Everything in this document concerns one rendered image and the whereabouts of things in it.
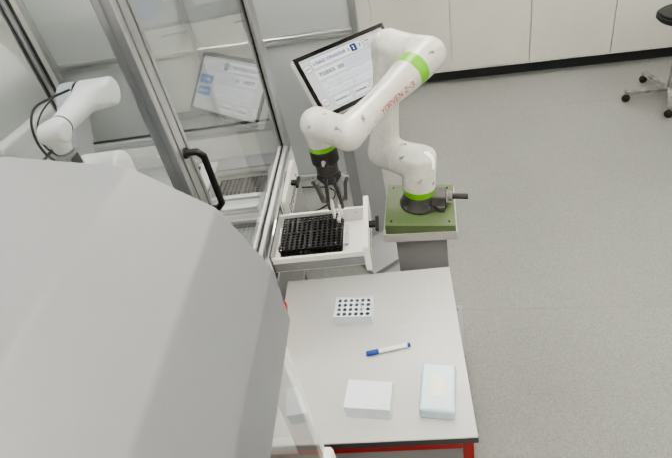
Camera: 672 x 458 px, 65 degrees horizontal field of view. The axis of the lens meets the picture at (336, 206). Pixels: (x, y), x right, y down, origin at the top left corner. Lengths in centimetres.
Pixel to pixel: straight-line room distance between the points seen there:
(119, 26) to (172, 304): 60
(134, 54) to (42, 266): 55
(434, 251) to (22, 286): 170
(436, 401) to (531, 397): 102
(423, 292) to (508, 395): 82
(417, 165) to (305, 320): 68
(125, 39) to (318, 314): 109
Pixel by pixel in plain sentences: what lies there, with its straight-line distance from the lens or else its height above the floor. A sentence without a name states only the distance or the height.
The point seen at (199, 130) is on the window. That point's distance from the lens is 142.
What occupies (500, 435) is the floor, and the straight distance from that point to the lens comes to 241.
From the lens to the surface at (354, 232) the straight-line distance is 197.
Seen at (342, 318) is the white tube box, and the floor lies 79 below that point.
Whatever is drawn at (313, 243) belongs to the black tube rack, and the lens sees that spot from 188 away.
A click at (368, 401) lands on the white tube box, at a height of 81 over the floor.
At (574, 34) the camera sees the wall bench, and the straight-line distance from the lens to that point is 479.
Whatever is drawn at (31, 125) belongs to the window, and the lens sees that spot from 135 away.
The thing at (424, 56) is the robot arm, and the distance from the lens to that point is 178.
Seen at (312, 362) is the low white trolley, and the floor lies 76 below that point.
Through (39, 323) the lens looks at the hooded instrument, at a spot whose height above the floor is 173.
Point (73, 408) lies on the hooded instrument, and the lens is 62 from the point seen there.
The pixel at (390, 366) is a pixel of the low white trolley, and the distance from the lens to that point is 166.
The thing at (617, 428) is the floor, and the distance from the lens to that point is 250.
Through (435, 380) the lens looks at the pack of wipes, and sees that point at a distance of 157.
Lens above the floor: 211
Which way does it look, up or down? 37 degrees down
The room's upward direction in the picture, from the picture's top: 13 degrees counter-clockwise
